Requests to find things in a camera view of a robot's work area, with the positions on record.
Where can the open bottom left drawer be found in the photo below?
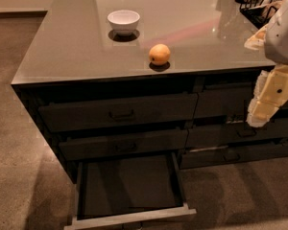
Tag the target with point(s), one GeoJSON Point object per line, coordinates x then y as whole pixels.
{"type": "Point", "coordinates": [131, 193]}

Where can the dark middle left drawer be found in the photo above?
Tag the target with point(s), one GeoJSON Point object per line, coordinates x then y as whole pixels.
{"type": "Point", "coordinates": [94, 147]}

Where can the black wire basket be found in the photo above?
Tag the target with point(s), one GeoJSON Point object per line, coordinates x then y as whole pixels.
{"type": "Point", "coordinates": [259, 12]}

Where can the dark top left drawer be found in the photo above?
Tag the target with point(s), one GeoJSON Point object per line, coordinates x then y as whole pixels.
{"type": "Point", "coordinates": [60, 117]}

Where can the dark drawer cabinet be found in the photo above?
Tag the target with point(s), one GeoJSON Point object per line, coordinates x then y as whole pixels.
{"type": "Point", "coordinates": [76, 57]}

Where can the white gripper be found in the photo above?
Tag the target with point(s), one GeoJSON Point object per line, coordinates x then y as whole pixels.
{"type": "Point", "coordinates": [282, 42]}

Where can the dark middle right drawer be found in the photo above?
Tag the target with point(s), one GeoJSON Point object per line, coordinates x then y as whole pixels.
{"type": "Point", "coordinates": [220, 135]}

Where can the white ceramic bowl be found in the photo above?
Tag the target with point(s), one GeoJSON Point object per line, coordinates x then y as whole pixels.
{"type": "Point", "coordinates": [124, 22]}

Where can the orange fruit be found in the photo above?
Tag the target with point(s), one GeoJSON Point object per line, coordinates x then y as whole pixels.
{"type": "Point", "coordinates": [159, 54]}

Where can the dark top right drawer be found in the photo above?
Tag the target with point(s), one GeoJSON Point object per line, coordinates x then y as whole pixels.
{"type": "Point", "coordinates": [224, 100]}

